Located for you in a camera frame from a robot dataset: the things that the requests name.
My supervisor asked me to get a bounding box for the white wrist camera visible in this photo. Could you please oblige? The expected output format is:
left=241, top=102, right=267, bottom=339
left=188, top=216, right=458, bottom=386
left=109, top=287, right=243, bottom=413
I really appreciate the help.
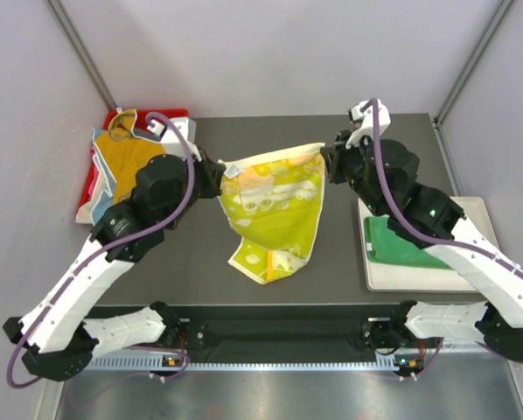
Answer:
left=345, top=98, right=391, bottom=149
left=146, top=113, right=202, bottom=162

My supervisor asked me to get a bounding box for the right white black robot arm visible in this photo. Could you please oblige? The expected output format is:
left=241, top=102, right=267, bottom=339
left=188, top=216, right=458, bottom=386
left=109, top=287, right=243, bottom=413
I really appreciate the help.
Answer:
left=320, top=130, right=523, bottom=362

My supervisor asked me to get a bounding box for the white square tray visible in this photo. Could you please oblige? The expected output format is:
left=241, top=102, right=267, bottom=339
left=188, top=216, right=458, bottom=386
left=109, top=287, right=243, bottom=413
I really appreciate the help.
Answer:
left=357, top=197, right=499, bottom=293

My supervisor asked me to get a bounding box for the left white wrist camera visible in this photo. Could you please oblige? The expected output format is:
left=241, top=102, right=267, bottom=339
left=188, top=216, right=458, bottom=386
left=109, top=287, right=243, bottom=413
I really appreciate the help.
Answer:
left=146, top=113, right=202, bottom=162

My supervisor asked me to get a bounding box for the right aluminium corner post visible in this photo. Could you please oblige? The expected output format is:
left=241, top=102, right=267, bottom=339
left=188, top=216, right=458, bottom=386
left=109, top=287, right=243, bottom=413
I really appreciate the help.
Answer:
left=432, top=0, right=516, bottom=130

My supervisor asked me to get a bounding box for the left aluminium corner post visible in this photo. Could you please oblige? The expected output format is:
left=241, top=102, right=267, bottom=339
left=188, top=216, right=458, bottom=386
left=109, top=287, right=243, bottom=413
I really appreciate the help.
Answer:
left=44, top=0, right=117, bottom=110

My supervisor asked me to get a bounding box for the grey slotted cable duct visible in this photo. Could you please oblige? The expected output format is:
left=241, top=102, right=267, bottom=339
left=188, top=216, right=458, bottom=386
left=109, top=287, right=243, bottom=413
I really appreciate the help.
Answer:
left=86, top=351, right=418, bottom=373

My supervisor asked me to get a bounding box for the green microfiber towel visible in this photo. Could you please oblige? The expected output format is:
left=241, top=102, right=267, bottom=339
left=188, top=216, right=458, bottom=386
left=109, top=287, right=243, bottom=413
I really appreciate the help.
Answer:
left=363, top=216, right=451, bottom=270

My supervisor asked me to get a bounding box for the aluminium corner post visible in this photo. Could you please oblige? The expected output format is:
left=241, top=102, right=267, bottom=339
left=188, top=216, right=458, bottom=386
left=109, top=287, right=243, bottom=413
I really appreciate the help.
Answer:
left=432, top=0, right=516, bottom=130
left=44, top=0, right=117, bottom=110

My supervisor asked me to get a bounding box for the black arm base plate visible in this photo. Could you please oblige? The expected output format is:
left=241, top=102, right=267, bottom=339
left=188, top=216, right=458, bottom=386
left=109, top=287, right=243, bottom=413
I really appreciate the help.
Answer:
left=147, top=301, right=442, bottom=356

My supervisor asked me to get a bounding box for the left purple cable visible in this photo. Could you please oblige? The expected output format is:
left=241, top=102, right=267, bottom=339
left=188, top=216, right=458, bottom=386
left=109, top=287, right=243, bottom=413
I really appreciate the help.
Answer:
left=5, top=111, right=197, bottom=389

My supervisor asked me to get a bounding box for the blue patterned towel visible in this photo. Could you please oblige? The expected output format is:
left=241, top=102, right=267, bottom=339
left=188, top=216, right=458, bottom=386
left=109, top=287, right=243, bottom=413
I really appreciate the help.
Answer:
left=74, top=129, right=116, bottom=225

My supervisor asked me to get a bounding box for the orange mustard towel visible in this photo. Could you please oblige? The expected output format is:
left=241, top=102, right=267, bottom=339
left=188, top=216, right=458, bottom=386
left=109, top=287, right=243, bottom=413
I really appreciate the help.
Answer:
left=92, top=109, right=165, bottom=204

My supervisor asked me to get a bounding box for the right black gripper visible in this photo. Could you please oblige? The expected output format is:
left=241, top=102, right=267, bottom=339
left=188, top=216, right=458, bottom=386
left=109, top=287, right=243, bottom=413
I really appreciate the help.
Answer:
left=321, top=129, right=387, bottom=218

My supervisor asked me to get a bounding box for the aluminium frame rail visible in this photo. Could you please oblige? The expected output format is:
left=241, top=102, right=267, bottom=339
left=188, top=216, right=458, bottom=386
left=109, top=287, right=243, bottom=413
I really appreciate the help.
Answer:
left=436, top=338, right=499, bottom=356

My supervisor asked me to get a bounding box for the red plastic bin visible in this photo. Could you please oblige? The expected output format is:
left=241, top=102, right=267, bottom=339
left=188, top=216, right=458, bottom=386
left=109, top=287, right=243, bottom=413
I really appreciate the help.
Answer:
left=75, top=108, right=197, bottom=220

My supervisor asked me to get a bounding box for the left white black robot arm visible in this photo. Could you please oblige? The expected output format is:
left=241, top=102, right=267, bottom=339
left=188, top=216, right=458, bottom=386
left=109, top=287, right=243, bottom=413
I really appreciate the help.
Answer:
left=3, top=153, right=226, bottom=382

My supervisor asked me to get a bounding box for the purple cable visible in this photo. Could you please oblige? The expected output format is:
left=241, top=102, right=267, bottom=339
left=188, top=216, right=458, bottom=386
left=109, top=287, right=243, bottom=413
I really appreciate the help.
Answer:
left=366, top=97, right=523, bottom=381
left=5, top=111, right=197, bottom=389

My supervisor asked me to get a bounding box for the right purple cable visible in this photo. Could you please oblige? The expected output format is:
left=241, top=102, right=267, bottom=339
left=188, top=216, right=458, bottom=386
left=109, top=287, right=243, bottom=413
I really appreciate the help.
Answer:
left=366, top=97, right=523, bottom=381

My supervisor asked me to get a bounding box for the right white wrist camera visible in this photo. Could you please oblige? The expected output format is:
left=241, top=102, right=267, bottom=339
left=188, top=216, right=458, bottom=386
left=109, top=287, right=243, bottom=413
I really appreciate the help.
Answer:
left=345, top=98, right=391, bottom=149

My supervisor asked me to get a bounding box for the yellow green patterned towel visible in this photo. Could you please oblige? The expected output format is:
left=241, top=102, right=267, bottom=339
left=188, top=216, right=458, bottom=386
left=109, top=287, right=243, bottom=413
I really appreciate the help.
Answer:
left=219, top=143, right=326, bottom=285

